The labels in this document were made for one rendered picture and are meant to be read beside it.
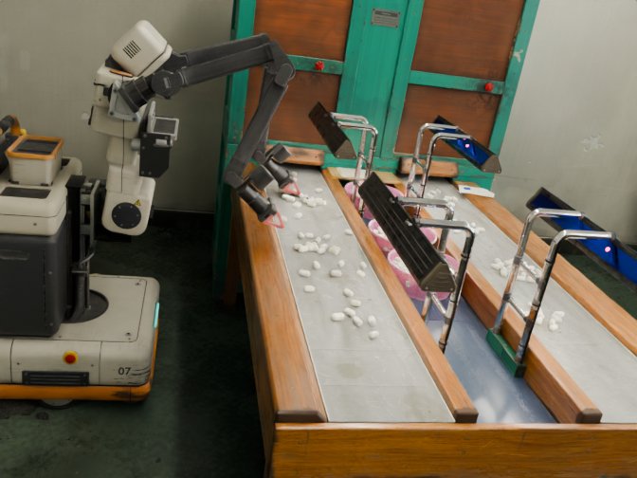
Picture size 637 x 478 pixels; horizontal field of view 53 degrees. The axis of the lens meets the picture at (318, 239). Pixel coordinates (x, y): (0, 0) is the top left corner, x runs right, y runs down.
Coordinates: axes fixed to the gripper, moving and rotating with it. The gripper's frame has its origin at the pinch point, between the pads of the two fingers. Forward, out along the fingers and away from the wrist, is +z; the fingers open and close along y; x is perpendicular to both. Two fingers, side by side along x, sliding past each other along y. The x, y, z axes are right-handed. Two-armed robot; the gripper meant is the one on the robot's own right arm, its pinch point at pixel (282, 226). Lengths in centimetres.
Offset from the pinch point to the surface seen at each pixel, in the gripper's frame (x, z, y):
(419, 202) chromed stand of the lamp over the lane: -41, 1, -49
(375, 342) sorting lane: -7, 19, -60
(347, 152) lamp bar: -33.2, -0.2, 11.0
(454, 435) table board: -13, 28, -95
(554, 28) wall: -173, 94, 182
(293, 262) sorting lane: 3.4, 7.4, -12.5
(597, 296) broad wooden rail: -66, 82, -31
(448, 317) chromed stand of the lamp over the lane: -27, 25, -64
